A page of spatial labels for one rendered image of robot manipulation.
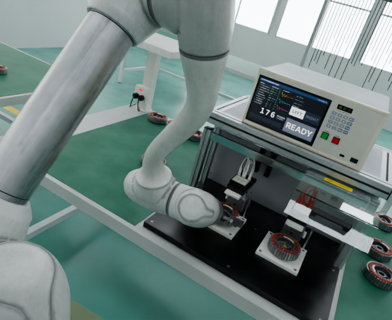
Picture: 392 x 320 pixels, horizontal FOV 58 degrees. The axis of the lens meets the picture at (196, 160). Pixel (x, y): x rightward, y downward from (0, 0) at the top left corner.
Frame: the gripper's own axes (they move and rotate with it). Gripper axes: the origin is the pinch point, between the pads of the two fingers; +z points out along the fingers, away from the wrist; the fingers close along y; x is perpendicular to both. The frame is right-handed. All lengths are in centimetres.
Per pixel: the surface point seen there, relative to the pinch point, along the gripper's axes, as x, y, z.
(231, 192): 8.4, -0.7, -0.3
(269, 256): -5.3, 21.6, -4.4
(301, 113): 42.6, 10.8, -9.3
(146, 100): 35, -83, 54
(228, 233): -5.1, 5.5, -4.2
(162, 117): 29, -71, 59
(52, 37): 103, -448, 311
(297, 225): 8.2, 25.0, -0.8
